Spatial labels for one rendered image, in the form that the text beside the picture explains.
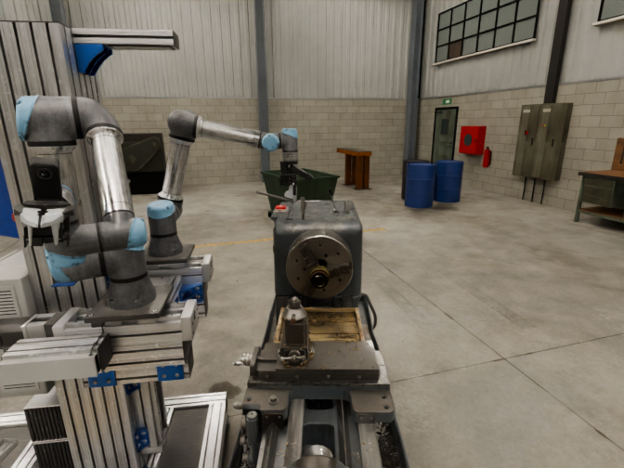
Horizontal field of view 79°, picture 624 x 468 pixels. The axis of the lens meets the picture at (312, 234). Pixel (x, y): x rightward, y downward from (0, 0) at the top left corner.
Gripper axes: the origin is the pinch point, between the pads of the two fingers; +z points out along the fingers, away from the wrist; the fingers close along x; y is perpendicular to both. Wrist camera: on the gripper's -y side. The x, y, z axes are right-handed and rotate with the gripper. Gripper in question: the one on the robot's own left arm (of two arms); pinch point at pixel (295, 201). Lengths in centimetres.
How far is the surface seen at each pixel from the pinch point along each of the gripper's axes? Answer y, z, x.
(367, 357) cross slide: -28, 38, 77
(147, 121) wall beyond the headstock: 462, -44, -877
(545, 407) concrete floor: -154, 135, -13
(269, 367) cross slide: 4, 39, 81
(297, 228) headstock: -1.1, 12.6, 7.1
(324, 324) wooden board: -14, 47, 40
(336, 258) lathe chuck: -19.8, 22.2, 23.6
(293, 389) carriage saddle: -4, 45, 85
